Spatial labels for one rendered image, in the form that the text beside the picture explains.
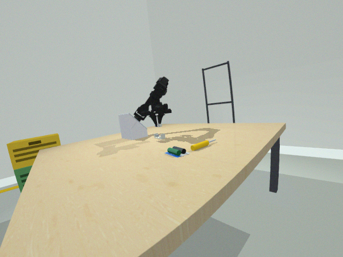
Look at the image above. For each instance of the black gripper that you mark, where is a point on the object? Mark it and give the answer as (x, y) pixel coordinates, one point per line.
(152, 113)

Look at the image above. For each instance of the yellow-handled screwdriver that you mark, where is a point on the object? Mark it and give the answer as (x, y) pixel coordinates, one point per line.
(201, 145)

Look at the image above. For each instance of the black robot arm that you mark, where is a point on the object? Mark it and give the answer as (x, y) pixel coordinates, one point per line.
(160, 90)

